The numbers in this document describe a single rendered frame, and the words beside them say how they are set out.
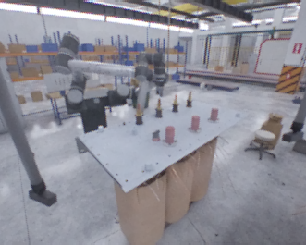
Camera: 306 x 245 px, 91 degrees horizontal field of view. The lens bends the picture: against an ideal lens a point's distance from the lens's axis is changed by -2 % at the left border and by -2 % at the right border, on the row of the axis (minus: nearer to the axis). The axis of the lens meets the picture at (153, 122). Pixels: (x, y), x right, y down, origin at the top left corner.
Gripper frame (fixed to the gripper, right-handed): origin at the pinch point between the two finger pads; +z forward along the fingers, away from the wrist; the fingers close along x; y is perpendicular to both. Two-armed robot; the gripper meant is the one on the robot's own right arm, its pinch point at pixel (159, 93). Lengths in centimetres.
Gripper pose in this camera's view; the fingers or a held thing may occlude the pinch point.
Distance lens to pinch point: 164.8
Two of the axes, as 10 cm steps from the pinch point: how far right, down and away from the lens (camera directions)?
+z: 0.0, 9.1, 4.0
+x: 3.3, 3.8, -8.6
